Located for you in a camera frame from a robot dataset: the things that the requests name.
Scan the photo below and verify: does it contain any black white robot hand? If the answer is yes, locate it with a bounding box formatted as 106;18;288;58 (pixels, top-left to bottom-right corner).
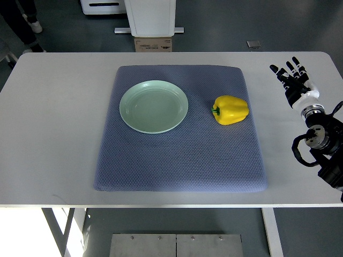
270;57;319;110

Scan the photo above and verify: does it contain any yellow bell pepper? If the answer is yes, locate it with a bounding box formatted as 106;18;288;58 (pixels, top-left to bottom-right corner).
211;95;249;125

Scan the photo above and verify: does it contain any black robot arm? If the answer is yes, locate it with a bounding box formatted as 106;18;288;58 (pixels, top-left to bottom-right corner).
292;102;342;192

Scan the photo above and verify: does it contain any small grey floor plate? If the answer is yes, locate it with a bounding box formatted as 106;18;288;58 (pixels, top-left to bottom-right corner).
247;40;262;49

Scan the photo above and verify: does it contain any light green plate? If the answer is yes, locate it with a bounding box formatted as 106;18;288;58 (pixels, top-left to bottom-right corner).
119;80;189;134

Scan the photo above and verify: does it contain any blue woven mat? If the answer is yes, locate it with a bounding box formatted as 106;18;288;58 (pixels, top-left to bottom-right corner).
94;65;267;192

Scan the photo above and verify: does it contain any white table leg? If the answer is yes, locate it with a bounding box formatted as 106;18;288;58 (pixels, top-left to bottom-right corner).
262;208;284;257

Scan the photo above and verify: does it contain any cardboard box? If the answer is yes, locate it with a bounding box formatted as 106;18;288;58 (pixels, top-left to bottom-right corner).
134;37;172;52

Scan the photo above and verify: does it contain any white appliance with slot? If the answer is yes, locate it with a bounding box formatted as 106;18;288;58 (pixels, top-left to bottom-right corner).
80;0;126;15

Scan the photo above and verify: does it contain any person leg with sneaker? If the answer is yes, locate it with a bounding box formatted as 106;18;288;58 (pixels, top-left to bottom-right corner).
18;0;43;34

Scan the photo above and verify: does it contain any grey chair base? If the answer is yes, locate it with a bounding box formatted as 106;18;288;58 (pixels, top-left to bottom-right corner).
0;39;18;69

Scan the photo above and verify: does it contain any white pedestal base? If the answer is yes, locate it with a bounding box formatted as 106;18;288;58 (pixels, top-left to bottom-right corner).
114;0;184;37

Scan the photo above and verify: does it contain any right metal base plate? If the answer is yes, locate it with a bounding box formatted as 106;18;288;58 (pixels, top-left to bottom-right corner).
176;234;244;256

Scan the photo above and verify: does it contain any metal base plate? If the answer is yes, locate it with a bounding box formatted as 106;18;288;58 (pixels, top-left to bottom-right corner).
109;234;177;256
176;234;244;256

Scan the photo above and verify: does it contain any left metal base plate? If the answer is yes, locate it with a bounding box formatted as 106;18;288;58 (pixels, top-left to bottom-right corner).
109;234;177;256

